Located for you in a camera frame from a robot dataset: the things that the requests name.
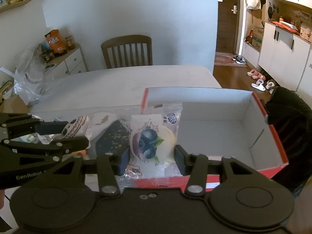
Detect glass jar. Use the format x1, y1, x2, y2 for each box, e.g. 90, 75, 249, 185
65, 35, 75, 50

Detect white tote bag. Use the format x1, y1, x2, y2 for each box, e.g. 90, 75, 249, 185
245, 0, 261, 10

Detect orange snack bag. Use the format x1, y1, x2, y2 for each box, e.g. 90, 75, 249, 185
45, 30, 67, 55

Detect red cardboard box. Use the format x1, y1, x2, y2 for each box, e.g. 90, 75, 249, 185
132, 87, 290, 192

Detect dark sneakers pair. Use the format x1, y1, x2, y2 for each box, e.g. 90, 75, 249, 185
232, 56, 247, 65

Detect white drawer cabinet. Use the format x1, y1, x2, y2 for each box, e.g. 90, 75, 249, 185
44, 45, 88, 79

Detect brown cardboard box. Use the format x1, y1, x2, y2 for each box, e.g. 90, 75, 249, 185
1, 96, 30, 113

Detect white slippers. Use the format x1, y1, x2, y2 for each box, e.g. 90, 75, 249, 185
251, 79, 276, 92

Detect pink slippers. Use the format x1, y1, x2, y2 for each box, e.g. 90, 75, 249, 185
246, 69, 265, 81

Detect brown entrance door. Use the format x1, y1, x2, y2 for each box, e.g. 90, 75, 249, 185
216, 0, 239, 53

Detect black jacket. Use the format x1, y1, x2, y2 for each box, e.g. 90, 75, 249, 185
264, 86, 311, 198

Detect dark wooden chair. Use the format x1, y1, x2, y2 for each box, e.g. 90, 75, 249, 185
101, 35, 153, 69

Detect white shoe cabinet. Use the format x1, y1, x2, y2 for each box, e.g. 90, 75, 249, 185
242, 23, 311, 91

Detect clear plastic bag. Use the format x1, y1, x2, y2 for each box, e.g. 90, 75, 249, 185
13, 47, 53, 105

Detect blueberry snack packet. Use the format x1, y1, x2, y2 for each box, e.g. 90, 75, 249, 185
118, 103, 183, 179

